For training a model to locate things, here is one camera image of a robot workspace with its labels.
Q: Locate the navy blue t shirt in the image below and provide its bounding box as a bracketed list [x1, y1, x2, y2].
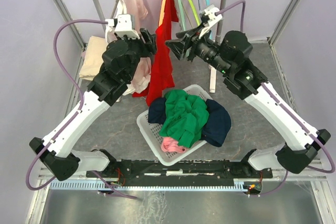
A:
[148, 98, 232, 147]

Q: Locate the orange hanger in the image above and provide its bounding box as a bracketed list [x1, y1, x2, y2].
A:
[158, 0, 166, 27]

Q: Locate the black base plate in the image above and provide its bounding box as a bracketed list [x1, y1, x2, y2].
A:
[101, 159, 273, 186]

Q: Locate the folded beige cloth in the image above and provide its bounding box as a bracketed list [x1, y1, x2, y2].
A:
[79, 36, 107, 80]

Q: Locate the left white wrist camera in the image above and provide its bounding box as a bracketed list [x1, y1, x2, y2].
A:
[105, 14, 140, 43]

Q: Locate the green t shirt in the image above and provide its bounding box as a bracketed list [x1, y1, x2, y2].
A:
[160, 90, 209, 148]

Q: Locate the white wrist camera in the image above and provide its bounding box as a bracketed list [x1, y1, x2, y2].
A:
[105, 14, 140, 43]
[198, 4, 223, 39]

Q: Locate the white plastic basket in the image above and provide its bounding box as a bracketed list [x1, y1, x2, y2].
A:
[136, 84, 213, 166]

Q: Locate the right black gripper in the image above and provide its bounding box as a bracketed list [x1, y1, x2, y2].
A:
[164, 22, 232, 76]

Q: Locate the yellow green hanger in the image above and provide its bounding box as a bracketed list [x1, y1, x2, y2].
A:
[187, 0, 201, 25]

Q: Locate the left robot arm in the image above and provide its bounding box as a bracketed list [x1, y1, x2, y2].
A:
[29, 28, 156, 181]

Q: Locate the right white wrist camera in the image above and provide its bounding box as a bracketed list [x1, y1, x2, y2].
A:
[198, 4, 223, 39]

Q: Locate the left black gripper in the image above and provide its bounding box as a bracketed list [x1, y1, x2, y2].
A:
[114, 27, 158, 81]

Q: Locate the white t shirt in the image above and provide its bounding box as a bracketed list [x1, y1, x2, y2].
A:
[112, 0, 152, 97]

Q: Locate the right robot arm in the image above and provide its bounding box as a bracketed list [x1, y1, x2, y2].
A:
[165, 26, 335, 177]

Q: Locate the light blue cable duct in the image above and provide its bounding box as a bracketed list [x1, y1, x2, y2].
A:
[49, 179, 248, 193]

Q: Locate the mint green hanger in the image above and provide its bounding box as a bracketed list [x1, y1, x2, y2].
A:
[174, 0, 186, 31]

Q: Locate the red t shirt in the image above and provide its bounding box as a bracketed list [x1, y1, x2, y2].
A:
[144, 0, 178, 106]

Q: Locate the pink t shirt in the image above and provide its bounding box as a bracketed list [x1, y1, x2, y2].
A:
[161, 137, 188, 154]

